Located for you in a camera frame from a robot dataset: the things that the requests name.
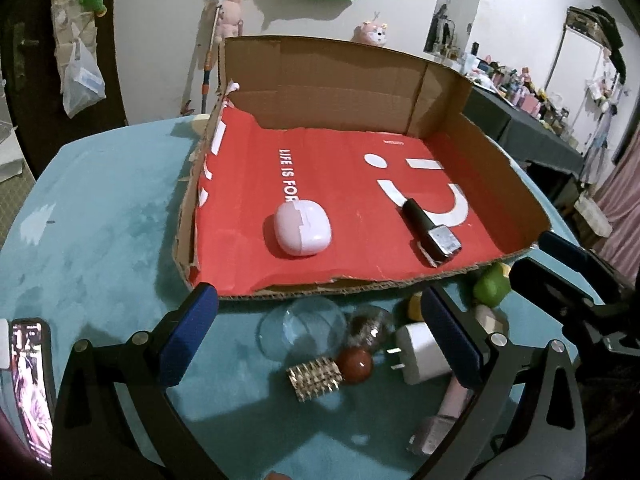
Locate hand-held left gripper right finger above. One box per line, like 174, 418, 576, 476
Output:
420, 285, 588, 480

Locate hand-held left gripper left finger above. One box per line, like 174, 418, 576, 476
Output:
52, 282, 221, 480

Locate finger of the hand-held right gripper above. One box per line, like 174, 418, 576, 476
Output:
538, 231, 609, 307
510, 257, 607, 322

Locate white charger plug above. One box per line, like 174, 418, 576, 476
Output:
385, 321, 454, 386

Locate small tan bottle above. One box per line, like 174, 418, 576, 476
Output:
474, 304, 509, 334

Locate pink nail polish bottle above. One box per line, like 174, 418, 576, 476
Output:
409, 377, 474, 456

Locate gold studded cylinder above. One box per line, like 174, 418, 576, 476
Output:
286, 357, 344, 404

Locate cardboard box with red lining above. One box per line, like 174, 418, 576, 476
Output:
172, 35, 552, 306

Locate green pear toy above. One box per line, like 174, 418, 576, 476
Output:
472, 262, 514, 307

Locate pink curtain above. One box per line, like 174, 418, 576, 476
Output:
594, 129, 640, 283

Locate clear plastic half sphere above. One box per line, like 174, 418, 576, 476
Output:
257, 305, 321, 362
282, 296, 350, 357

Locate clear glitter ball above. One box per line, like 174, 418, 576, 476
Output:
347, 305, 396, 352

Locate red-brown marble ball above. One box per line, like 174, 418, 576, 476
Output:
335, 348, 375, 385

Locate black nail polish bottle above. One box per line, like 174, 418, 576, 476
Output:
402, 198, 464, 267

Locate pink earbud case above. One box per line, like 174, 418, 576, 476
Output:
274, 200, 332, 259

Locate cluttered side table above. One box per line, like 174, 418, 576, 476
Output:
462, 40, 582, 147

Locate smartphone with lit screen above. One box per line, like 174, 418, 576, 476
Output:
9, 317, 56, 472

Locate stack of papers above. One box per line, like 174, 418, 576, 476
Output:
0, 119, 24, 182

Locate white plastic bag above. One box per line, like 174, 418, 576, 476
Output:
61, 39, 108, 120

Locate mop pole with orange grip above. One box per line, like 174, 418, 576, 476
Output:
200, 0, 229, 114

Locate pink plush toy with bow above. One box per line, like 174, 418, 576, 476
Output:
349, 10, 390, 49

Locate pink plush pig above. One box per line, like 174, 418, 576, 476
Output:
216, 0, 246, 41

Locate beige hanging cloth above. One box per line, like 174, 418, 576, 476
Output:
49, 0, 102, 47

